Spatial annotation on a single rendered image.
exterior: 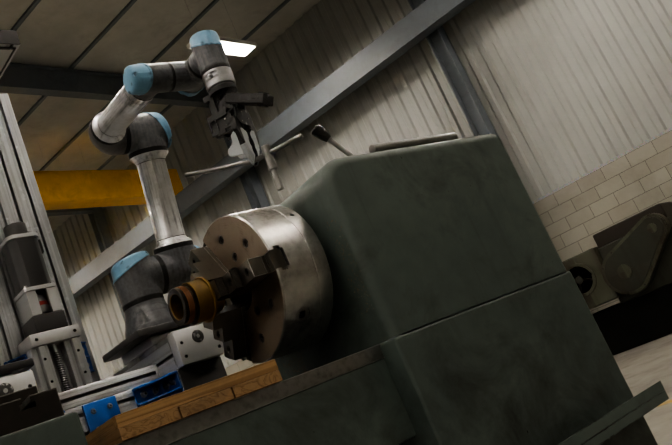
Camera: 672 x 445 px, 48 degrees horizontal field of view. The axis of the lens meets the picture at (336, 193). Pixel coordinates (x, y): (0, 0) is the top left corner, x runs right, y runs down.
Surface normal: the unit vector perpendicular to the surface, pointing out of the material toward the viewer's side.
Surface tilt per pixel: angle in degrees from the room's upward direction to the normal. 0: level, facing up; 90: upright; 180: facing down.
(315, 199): 90
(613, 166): 90
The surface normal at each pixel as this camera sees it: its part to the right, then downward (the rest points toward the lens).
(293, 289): 0.63, -0.06
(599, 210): -0.60, 0.04
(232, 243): -0.76, 0.15
